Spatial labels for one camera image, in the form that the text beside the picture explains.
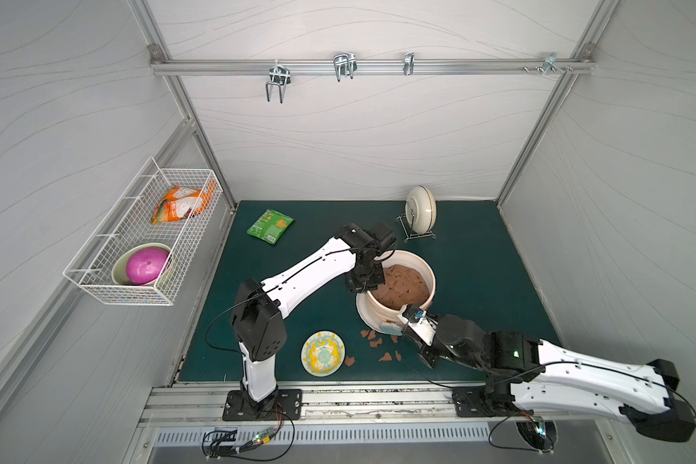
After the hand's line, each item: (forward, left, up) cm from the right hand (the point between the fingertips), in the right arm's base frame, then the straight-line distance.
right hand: (405, 326), depth 70 cm
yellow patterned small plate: (-3, +22, -16) cm, 27 cm away
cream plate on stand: (+42, -8, -2) cm, 43 cm away
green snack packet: (+42, +48, -14) cm, 66 cm away
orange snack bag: (+22, +57, +20) cm, 64 cm away
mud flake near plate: (-4, +14, -16) cm, 22 cm away
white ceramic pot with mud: (+18, -3, -7) cm, 19 cm away
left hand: (+10, +7, -2) cm, 12 cm away
